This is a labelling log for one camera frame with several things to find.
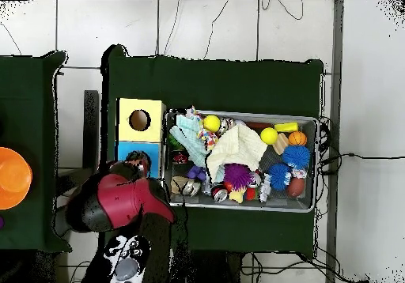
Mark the long black cable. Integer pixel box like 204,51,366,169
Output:
317,151,405,161

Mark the purple spiky ball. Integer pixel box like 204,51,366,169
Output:
223,163,255,191

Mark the wooden three-hole box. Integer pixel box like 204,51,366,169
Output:
114,97,168,179

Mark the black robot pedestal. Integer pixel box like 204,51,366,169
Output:
189,250,246,283

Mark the dark green table cloth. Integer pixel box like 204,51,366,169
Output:
99,43,325,258
0,51,73,254

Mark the grey rounded base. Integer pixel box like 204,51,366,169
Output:
51,208,70,237

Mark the orange round object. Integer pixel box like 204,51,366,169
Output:
0,146,33,210

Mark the small orange basketball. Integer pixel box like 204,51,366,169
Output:
288,130,308,147

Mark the colourful patterned cloth wad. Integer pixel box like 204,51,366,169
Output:
197,129,220,150

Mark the large blue spiky ball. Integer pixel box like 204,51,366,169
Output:
282,145,312,170

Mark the black upright panel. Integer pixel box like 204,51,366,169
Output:
82,89,100,170

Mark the shallow wire mesh bin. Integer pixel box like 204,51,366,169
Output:
162,107,320,213

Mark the smooth yellow ball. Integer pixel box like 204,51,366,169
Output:
259,126,279,145

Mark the cream waffle cloth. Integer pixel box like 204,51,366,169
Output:
206,123,269,183

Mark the reddish brown ball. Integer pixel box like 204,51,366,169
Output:
286,176,307,198

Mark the mint waffle cloth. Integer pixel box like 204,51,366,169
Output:
169,114,210,168

